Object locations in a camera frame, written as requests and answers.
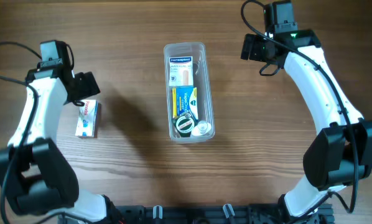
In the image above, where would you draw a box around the white Panadol box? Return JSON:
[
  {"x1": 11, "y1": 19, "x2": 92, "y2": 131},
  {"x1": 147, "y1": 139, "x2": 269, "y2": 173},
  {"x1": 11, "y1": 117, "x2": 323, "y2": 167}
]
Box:
[{"x1": 75, "y1": 100, "x2": 98, "y2": 138}]

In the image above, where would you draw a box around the clear plastic container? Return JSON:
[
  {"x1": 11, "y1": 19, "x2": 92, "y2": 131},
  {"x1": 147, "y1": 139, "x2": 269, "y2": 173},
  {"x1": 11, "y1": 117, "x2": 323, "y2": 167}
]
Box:
[{"x1": 164, "y1": 42, "x2": 215, "y2": 144}]

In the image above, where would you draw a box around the white Hansaplast plaster box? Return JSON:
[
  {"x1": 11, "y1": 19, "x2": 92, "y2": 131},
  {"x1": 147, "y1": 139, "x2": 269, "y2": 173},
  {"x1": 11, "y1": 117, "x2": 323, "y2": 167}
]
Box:
[{"x1": 169, "y1": 56, "x2": 193, "y2": 87}]

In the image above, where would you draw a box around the blue VapoDrops lozenge box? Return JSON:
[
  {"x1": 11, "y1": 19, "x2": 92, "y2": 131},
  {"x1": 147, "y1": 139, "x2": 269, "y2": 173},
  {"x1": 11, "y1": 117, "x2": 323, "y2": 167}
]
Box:
[{"x1": 172, "y1": 86, "x2": 198, "y2": 119}]

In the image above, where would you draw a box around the small white bottle clear cap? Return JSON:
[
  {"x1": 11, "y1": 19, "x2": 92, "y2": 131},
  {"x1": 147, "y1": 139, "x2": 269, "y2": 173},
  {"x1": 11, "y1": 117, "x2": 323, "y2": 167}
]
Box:
[{"x1": 191, "y1": 121, "x2": 212, "y2": 136}]

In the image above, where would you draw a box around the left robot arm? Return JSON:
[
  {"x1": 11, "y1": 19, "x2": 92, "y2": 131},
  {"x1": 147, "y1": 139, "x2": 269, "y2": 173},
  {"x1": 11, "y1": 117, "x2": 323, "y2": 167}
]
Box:
[{"x1": 0, "y1": 40, "x2": 121, "y2": 223}]

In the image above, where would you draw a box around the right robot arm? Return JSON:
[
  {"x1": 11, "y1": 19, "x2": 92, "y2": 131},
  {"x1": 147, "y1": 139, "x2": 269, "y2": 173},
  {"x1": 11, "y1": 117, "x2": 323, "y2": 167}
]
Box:
[{"x1": 241, "y1": 1, "x2": 372, "y2": 223}]

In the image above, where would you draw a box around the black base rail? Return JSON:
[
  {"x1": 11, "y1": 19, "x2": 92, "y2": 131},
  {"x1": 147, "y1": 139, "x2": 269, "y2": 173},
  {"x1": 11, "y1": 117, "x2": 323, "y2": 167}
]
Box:
[{"x1": 100, "y1": 203, "x2": 335, "y2": 224}]

